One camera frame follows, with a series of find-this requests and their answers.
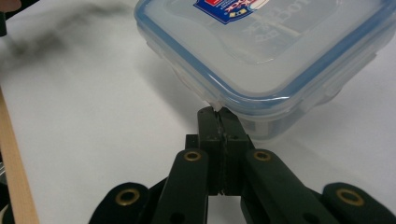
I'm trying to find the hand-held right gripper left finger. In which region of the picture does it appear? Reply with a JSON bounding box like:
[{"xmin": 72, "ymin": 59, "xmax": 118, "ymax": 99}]
[{"xmin": 185, "ymin": 105, "xmax": 224, "ymax": 197}]

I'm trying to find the wooden table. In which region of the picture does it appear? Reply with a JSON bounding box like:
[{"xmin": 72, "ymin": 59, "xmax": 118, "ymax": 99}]
[{"xmin": 0, "ymin": 87, "xmax": 41, "ymax": 224}]

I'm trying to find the small clear food container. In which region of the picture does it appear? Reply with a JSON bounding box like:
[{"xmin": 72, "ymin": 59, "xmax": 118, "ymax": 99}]
[{"xmin": 134, "ymin": 0, "xmax": 396, "ymax": 143}]

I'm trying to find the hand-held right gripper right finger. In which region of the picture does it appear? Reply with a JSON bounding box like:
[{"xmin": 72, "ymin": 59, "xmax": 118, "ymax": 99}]
[{"xmin": 219, "ymin": 106, "xmax": 255, "ymax": 197}]

